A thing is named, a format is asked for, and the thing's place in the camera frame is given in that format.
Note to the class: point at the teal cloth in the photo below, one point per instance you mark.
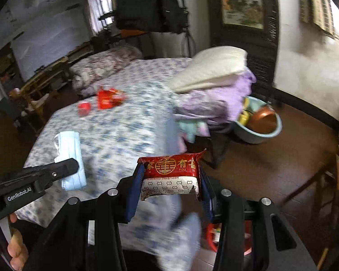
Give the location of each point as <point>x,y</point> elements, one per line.
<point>189,129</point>

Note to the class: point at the white quilted pillow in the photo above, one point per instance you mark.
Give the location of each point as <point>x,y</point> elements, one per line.
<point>209,67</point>

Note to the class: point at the striped curtain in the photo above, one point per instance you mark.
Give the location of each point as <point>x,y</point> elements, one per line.
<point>316,2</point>

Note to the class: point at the red plastic cup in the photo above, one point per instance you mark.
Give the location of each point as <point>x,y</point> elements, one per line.
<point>84,108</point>

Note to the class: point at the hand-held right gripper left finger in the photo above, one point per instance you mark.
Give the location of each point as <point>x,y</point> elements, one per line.
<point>135,194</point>

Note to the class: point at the blue face mask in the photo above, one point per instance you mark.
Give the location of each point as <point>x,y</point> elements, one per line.
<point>72,158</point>

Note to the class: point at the light blue plastic basin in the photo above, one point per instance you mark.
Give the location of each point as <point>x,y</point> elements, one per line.
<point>271,135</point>

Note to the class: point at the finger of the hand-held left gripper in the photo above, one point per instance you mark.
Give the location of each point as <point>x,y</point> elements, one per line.
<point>59,170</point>

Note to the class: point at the purple cloth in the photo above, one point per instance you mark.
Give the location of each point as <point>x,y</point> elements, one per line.
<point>220,101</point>

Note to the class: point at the red snack bag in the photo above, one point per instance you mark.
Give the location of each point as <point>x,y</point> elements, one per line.
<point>108,97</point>

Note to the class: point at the dark framed painting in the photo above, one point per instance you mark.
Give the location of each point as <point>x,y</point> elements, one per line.
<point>243,2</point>

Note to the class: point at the person's left hand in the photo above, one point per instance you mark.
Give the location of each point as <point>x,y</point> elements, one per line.
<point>18,248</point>

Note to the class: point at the window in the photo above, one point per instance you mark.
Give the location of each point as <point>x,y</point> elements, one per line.
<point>101,5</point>

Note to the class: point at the wooden chair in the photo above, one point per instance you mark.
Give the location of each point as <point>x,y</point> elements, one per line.
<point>42,82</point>
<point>325,180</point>

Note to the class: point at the yellow container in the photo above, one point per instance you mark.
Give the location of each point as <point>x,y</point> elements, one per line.
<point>243,117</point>

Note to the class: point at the black hanging jacket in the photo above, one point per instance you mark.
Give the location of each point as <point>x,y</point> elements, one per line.
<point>147,2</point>

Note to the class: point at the black stand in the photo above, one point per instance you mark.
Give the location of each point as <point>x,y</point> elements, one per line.
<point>186,31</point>

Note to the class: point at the purple floral bed sheet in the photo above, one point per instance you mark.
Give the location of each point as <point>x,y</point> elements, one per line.
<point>158,67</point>

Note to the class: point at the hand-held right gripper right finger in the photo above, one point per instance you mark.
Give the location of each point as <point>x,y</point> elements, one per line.
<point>207,197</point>

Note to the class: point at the red tissue packet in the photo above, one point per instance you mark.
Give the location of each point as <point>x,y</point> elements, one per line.
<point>169,172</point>

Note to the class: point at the folded floral quilt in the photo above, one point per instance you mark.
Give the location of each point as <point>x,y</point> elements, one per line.
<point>99,67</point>

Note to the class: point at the copper bowl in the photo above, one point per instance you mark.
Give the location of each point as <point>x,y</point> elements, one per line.
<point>262,120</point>

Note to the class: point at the red plastic bucket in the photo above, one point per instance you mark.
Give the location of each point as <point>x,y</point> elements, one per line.
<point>210,237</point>

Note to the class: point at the dark stool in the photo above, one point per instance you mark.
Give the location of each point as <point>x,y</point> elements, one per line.
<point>217,149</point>

